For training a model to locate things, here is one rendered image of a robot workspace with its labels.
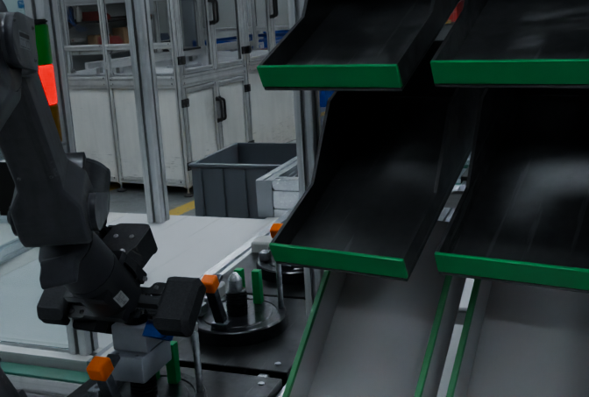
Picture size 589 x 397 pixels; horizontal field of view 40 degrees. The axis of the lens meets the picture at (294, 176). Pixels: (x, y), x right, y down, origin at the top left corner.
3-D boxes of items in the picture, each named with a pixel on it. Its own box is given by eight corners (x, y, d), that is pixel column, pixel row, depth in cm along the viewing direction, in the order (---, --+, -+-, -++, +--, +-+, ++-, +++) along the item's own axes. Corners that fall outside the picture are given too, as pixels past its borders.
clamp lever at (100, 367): (123, 421, 86) (101, 370, 82) (106, 418, 87) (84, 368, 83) (138, 395, 89) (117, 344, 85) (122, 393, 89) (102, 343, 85)
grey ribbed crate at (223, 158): (354, 232, 278) (351, 166, 273) (192, 224, 300) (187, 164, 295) (384, 201, 317) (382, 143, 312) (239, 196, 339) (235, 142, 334)
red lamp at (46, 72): (40, 107, 99) (36, 67, 98) (8, 107, 101) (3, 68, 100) (66, 102, 104) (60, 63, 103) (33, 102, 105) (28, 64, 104)
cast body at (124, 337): (145, 385, 88) (138, 324, 86) (109, 380, 89) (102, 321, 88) (180, 351, 95) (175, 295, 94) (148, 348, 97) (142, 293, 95)
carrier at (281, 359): (287, 387, 101) (281, 293, 98) (122, 367, 109) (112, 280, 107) (344, 314, 123) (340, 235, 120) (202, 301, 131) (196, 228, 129)
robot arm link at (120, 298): (160, 302, 76) (179, 246, 80) (1, 289, 83) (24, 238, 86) (193, 339, 83) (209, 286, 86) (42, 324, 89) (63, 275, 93)
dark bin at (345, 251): (408, 282, 68) (390, 215, 64) (275, 264, 74) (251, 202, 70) (497, 99, 86) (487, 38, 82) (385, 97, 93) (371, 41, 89)
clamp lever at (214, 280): (225, 326, 109) (211, 284, 105) (211, 325, 110) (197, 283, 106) (234, 308, 112) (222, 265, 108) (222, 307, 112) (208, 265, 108)
